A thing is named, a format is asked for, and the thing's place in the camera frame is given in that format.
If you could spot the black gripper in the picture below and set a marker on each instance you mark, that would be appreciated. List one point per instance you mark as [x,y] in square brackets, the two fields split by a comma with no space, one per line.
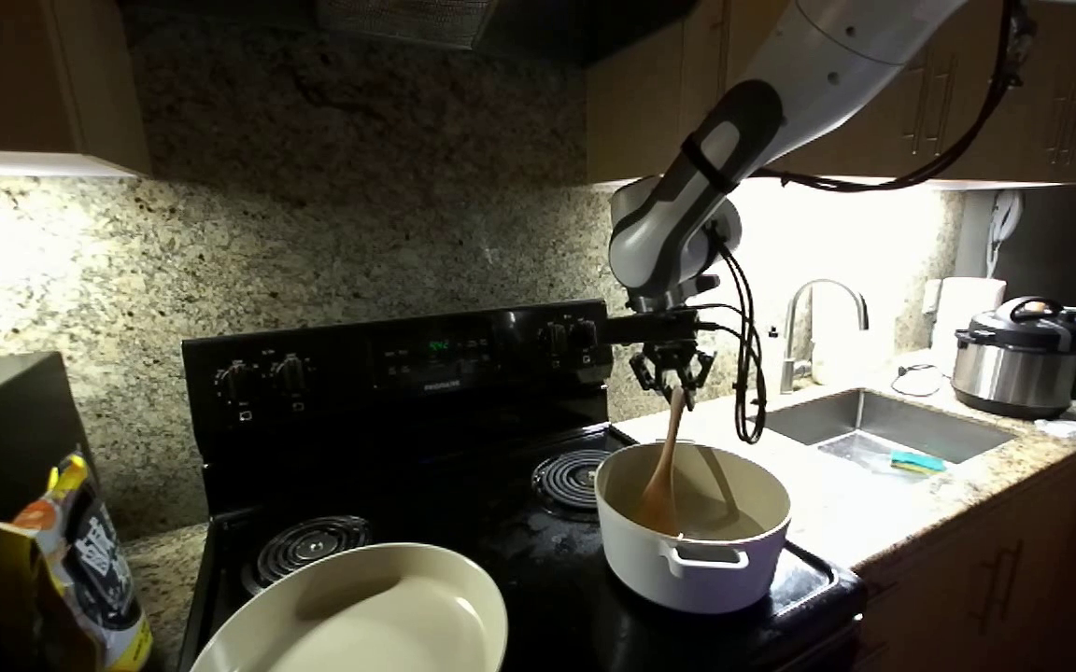
[664,337]

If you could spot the wooden spoon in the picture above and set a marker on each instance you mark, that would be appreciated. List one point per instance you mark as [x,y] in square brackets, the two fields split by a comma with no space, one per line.
[664,468]

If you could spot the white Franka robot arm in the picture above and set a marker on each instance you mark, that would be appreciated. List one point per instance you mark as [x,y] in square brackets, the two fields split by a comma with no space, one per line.
[800,77]

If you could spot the chrome faucet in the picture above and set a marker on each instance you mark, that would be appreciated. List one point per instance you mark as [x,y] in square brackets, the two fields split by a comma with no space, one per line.
[798,337]

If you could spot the stainless steel sink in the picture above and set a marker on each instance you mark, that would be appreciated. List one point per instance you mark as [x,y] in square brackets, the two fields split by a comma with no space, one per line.
[877,422]

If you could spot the black electric stove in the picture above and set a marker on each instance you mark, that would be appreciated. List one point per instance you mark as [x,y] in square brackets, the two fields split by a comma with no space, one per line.
[412,397]

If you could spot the green sponge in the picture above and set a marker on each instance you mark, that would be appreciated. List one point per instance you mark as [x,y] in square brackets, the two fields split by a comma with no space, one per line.
[922,465]

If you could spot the white paper towel roll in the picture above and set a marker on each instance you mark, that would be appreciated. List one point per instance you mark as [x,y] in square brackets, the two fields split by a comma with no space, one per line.
[968,320]

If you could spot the silver black pressure cooker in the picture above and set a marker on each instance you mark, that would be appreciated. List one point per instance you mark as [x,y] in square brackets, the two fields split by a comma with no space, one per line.
[1018,358]

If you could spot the brown lower cabinet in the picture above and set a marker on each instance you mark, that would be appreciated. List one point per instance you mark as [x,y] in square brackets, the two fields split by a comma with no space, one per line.
[1009,562]

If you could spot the white bowl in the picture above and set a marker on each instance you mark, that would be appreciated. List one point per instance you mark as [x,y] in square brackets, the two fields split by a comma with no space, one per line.
[366,617]

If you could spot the yellow black snack bag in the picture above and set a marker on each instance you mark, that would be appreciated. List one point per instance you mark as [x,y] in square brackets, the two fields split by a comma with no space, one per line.
[93,572]

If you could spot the brown upper cabinet plain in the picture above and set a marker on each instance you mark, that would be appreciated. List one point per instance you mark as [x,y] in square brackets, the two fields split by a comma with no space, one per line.
[27,77]

